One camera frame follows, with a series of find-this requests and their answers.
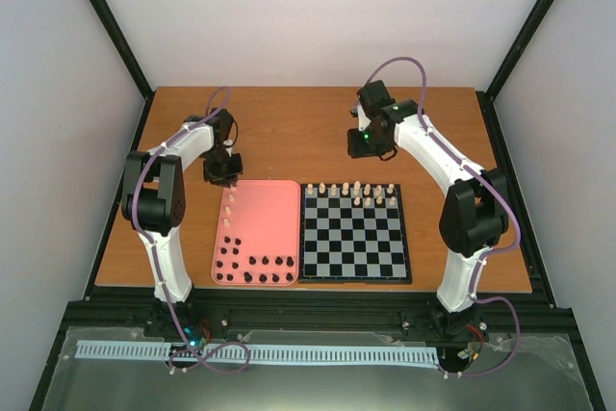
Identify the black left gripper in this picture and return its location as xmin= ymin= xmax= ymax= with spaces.
xmin=204 ymin=147 xmax=244 ymax=189

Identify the white chess king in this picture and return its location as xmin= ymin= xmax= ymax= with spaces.
xmin=352 ymin=181 xmax=361 ymax=196

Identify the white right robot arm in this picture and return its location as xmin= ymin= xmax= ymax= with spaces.
xmin=347 ymin=81 xmax=509 ymax=340

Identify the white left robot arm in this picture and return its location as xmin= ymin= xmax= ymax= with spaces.
xmin=120 ymin=108 xmax=243 ymax=337

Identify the left controller board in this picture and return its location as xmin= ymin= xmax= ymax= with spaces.
xmin=183 ymin=320 xmax=211 ymax=348

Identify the controller board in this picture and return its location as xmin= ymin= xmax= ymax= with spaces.
xmin=457 ymin=321 xmax=487 ymax=364
xmin=183 ymin=320 xmax=211 ymax=348

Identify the right controller board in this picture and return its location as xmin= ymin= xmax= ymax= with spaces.
xmin=457 ymin=321 xmax=487 ymax=364

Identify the pink plastic tray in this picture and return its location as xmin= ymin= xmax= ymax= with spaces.
xmin=211 ymin=180 xmax=301 ymax=288

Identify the black grey chessboard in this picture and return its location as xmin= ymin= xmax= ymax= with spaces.
xmin=299 ymin=184 xmax=412 ymax=284

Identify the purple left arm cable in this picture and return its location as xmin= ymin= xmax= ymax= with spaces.
xmin=131 ymin=86 xmax=251 ymax=375

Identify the light blue cable duct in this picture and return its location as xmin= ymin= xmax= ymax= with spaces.
xmin=74 ymin=340 xmax=439 ymax=369

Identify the black aluminium frame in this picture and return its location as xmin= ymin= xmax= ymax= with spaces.
xmin=30 ymin=0 xmax=605 ymax=410

